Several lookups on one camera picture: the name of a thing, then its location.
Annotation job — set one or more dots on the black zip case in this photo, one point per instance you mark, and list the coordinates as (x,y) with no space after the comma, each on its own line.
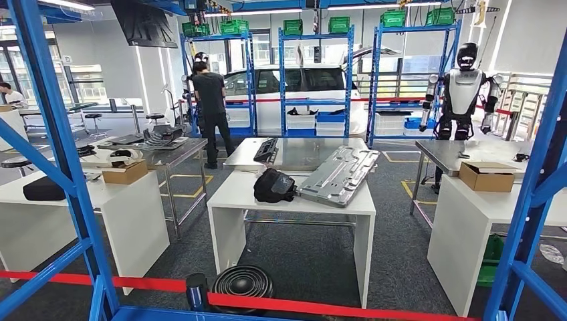
(44,189)

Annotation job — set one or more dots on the blue overhead gantry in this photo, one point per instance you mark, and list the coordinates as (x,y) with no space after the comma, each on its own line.
(265,5)

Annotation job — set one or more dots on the blue metal shelf rack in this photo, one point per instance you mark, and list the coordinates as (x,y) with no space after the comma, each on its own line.
(373,88)
(250,79)
(56,111)
(282,79)

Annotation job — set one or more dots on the grey laptop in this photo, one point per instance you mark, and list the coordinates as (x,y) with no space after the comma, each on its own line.
(126,139)

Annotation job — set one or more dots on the black welding helmet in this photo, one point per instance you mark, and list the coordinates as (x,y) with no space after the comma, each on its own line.
(272,185)

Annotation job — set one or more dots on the white car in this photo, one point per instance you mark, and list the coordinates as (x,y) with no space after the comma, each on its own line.
(268,115)

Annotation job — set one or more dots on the white slatted rack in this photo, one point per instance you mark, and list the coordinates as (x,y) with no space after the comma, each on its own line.
(527,111)

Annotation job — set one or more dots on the white table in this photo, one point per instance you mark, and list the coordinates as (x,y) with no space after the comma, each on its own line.
(460,235)
(133,226)
(235,192)

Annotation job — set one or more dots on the silver metal panel part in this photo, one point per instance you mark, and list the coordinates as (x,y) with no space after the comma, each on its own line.
(339,176)

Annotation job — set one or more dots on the white storage bin stack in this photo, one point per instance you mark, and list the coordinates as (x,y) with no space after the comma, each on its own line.
(301,122)
(390,124)
(330,128)
(241,117)

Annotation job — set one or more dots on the grey device stack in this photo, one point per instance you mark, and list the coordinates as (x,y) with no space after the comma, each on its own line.
(164,135)

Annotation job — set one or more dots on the black curved part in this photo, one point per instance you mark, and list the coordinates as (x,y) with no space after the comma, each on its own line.
(305,111)

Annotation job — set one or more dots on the person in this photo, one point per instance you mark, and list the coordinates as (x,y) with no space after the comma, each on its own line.
(210,93)
(14,97)

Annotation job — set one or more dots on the black ribbed round base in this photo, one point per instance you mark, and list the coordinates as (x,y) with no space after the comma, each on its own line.
(242,280)

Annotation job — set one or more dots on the long dark desk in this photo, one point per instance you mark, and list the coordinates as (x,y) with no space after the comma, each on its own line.
(82,106)

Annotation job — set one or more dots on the small black object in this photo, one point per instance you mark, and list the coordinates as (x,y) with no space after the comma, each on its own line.
(521,157)

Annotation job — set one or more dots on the green plastic crate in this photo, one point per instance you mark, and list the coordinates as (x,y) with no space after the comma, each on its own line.
(235,27)
(293,27)
(440,16)
(491,263)
(196,29)
(393,18)
(339,25)

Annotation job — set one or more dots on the black plastic grille part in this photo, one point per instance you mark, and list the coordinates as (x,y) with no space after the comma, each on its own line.
(265,150)

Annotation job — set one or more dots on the red barrier tape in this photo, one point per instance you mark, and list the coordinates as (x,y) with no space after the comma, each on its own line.
(390,98)
(310,306)

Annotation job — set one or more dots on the black hanging monitor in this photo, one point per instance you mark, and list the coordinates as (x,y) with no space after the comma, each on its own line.
(144,24)

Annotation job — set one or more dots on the black humanoid robot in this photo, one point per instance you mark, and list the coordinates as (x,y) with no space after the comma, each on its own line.
(201,56)

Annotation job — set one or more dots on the black round stool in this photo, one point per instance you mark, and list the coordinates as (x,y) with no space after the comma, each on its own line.
(155,116)
(17,162)
(93,116)

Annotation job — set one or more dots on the blue storage bin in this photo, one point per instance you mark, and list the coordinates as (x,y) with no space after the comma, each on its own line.
(412,123)
(330,117)
(301,132)

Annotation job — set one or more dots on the blue electric hoist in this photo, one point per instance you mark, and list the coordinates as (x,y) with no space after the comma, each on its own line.
(195,5)

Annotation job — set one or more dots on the white headset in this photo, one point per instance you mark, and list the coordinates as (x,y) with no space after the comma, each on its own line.
(124,156)

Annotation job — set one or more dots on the clear plastic bag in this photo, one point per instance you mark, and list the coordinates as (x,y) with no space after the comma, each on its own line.
(551,253)

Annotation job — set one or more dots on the ceiling light strip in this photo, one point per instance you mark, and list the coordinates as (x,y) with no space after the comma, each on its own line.
(254,12)
(66,4)
(361,6)

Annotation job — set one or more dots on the white humanoid robot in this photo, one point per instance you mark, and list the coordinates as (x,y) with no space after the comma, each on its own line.
(463,91)

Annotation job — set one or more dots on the yellow hoist hook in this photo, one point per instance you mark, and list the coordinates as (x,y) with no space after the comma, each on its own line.
(480,13)

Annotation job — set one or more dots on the steel table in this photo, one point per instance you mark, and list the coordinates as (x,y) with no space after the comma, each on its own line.
(177,153)
(443,153)
(305,154)

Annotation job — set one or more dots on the open cardboard box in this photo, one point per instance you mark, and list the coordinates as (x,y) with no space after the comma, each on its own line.
(125,175)
(485,179)

